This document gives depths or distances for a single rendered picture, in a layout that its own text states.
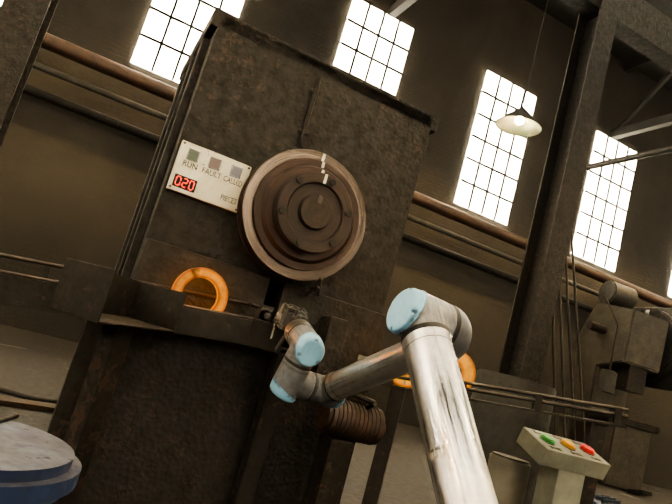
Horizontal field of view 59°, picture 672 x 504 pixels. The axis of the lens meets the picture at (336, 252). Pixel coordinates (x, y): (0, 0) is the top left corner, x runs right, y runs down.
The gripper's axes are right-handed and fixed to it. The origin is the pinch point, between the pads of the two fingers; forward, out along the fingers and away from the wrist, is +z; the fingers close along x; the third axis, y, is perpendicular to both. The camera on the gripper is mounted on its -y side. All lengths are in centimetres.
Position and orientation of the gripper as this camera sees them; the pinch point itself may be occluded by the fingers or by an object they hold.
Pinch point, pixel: (280, 315)
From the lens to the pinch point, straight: 211.9
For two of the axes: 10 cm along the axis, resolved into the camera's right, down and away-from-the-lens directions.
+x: -8.7, -3.1, -3.8
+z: -3.1, -2.5, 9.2
